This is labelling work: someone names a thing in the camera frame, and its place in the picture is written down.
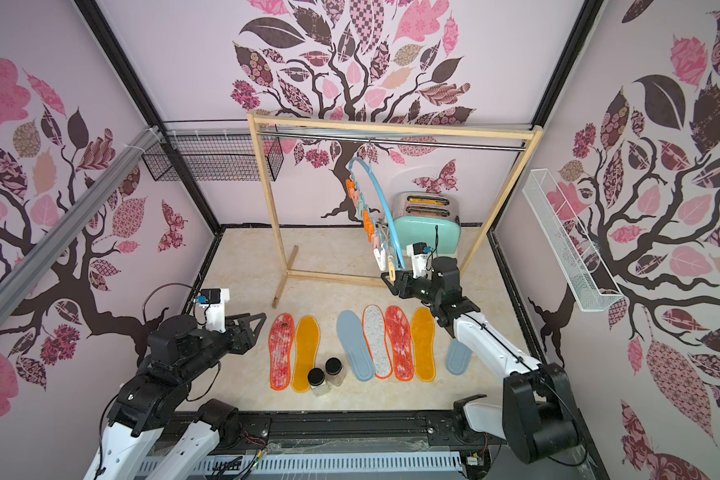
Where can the left black lid jar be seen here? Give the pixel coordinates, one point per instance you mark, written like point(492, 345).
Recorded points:
point(318, 382)

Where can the blue clip hanger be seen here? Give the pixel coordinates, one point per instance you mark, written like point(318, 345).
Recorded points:
point(377, 220)

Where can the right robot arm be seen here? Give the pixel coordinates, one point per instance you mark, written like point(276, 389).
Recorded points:
point(537, 417)

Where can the white slotted cable duct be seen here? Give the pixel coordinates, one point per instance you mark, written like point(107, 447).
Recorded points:
point(320, 465)

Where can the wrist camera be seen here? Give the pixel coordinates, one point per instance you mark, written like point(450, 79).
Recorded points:
point(419, 254)
point(212, 302)

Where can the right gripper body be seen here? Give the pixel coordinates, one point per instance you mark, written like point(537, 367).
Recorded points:
point(403, 284)

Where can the grey blue insole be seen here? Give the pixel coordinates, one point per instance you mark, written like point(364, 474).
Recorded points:
point(351, 336)

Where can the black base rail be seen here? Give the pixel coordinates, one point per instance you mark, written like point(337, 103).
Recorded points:
point(344, 432)

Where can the mint green toaster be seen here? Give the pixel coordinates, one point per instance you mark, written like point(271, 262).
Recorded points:
point(429, 218)

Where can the yellow insole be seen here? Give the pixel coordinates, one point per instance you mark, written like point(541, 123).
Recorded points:
point(307, 339)
point(423, 335)

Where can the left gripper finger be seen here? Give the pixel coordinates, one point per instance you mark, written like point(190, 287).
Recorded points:
point(253, 325)
point(239, 320)

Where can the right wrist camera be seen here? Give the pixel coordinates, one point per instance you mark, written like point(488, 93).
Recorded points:
point(419, 254)

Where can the orange rimmed grey insole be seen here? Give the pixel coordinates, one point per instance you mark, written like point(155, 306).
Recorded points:
point(373, 323)

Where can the white wire basket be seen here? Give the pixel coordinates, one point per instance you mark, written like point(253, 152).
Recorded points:
point(556, 207)

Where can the right black lid jar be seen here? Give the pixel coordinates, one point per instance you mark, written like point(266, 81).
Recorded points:
point(335, 371)

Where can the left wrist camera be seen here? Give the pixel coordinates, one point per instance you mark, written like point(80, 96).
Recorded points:
point(212, 302)

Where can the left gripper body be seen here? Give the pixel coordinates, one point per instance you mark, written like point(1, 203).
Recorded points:
point(238, 339)

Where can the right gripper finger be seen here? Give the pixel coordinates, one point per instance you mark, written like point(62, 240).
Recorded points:
point(391, 289)
point(391, 278)

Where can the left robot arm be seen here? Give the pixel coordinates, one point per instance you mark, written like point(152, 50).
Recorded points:
point(144, 406)

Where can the red orange insole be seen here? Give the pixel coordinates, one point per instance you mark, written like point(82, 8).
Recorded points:
point(397, 327)
point(280, 342)

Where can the black wire basket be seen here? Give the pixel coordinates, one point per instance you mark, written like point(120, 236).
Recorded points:
point(204, 155)

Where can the black lid jar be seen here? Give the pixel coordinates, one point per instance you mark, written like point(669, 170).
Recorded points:
point(335, 371)
point(318, 382)

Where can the aluminium frame bar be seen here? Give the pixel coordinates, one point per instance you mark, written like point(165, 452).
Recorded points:
point(41, 257)

